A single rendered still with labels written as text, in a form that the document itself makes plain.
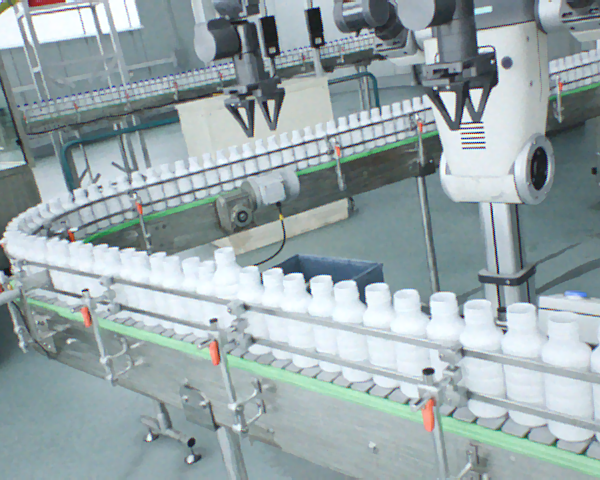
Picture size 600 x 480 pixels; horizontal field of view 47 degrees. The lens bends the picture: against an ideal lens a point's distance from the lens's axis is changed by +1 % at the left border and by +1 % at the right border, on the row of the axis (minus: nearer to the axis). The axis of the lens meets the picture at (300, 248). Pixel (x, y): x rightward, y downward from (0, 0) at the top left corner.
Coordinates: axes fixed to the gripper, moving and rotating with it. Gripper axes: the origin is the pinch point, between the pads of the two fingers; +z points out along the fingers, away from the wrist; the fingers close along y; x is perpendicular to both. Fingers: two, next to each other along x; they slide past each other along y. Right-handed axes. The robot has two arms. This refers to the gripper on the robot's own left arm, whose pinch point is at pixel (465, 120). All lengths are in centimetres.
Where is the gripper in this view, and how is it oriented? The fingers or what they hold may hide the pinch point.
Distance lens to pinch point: 108.3
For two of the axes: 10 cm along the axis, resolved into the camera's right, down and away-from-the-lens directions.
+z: 1.8, 9.4, 3.0
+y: 6.8, -3.4, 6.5
